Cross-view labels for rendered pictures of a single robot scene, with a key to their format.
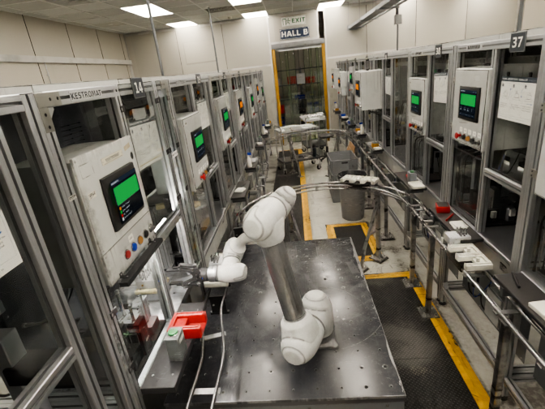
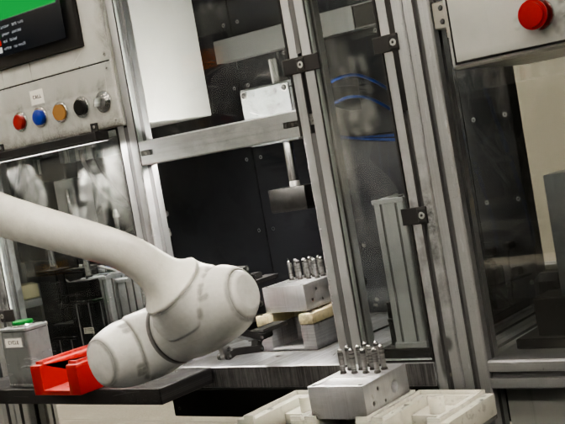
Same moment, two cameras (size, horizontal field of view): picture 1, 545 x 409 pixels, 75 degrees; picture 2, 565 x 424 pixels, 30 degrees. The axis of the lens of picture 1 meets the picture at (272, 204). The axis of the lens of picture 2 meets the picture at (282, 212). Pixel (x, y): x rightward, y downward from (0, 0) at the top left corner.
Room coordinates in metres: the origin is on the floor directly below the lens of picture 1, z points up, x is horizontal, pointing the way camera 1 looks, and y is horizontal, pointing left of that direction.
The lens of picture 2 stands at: (2.75, -0.97, 1.26)
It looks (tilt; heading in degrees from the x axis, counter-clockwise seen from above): 3 degrees down; 122
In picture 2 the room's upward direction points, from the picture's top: 10 degrees counter-clockwise
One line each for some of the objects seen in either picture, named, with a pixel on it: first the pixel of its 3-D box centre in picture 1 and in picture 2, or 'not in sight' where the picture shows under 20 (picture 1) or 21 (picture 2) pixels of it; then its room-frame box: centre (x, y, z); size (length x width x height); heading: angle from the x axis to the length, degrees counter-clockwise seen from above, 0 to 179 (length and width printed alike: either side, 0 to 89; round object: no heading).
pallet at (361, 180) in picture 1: (359, 182); not in sight; (3.46, -0.92, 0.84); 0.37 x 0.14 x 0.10; 53
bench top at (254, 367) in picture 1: (285, 299); not in sight; (1.88, -0.01, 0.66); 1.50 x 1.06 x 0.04; 175
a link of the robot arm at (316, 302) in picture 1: (315, 312); not in sight; (1.48, -0.16, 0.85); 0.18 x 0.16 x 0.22; 151
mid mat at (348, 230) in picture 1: (351, 240); not in sight; (3.79, -0.90, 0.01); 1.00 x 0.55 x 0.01; 175
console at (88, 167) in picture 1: (92, 207); (70, 25); (1.30, 0.69, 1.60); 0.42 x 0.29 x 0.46; 175
